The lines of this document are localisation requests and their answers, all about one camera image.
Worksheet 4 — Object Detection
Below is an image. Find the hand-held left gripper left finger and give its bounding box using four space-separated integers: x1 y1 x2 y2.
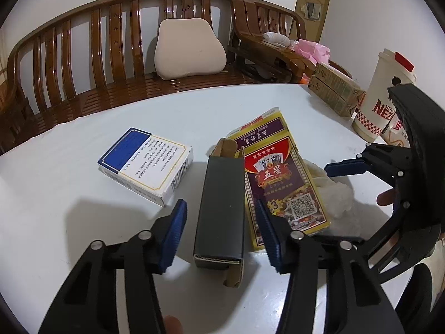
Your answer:
38 198 189 334

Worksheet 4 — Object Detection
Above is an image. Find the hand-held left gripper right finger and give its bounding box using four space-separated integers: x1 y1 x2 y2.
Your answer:
255 199 406 334

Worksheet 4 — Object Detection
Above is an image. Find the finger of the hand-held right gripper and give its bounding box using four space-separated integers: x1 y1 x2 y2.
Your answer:
324 143 412 190

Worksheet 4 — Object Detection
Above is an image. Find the white tissue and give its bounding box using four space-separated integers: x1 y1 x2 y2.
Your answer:
302 158 353 220

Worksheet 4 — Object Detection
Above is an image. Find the black cardboard box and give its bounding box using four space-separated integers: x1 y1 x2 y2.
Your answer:
193 137 246 288

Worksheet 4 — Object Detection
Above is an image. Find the person's right hand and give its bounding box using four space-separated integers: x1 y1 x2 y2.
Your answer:
376 187 396 207

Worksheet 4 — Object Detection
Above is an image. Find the person's left hand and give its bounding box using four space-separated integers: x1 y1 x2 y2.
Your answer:
163 315 183 334

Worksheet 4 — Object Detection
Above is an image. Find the small white squeeze bottle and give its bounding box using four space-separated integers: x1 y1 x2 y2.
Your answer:
380 109 412 147

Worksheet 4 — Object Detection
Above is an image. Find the yellow playing card box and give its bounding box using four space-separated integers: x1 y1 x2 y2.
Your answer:
226 107 331 253

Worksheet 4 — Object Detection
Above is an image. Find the olive cardboard carton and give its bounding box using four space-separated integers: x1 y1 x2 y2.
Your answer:
315 62 365 103
308 75 360 117

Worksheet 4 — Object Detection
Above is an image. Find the dark blue white box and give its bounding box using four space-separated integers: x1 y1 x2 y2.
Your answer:
97 127 193 207

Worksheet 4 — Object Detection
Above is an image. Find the large white cup red lid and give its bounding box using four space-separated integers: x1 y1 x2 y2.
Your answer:
351 49 417 143

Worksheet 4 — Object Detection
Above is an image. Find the pink cloth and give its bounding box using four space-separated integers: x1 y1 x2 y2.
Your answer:
295 39 331 65

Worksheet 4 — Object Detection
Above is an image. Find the brown wooden armchair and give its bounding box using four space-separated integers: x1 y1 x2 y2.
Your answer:
228 0 353 84

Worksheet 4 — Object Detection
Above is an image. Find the white rolled pillow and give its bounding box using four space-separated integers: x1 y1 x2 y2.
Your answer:
262 32 300 47

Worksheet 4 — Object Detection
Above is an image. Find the brown wooden bench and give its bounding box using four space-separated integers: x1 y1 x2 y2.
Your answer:
0 0 244 154

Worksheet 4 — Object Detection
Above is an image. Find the hanger with cloth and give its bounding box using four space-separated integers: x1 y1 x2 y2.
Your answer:
301 0 324 21

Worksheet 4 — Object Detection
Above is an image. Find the beige cushion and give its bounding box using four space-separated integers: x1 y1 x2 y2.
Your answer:
154 17 227 80

